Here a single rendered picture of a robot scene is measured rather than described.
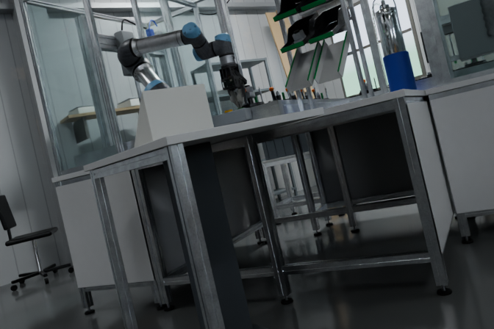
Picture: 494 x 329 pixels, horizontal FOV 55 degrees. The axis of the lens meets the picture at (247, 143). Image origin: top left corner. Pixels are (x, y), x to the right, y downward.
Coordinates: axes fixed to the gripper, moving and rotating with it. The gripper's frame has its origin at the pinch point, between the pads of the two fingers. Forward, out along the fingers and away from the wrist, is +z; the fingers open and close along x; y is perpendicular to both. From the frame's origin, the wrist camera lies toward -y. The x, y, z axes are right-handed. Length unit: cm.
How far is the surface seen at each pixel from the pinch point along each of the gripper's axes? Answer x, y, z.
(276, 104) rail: 17.4, -3.5, 3.9
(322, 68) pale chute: 38.3, -19.9, -8.6
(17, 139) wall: -323, -125, -42
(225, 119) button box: -7.9, 3.5, 4.9
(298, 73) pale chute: 25.7, -20.5, -9.5
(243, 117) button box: 2.1, 3.5, 6.5
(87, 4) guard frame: -80, 0, -79
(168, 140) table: 16, 86, 13
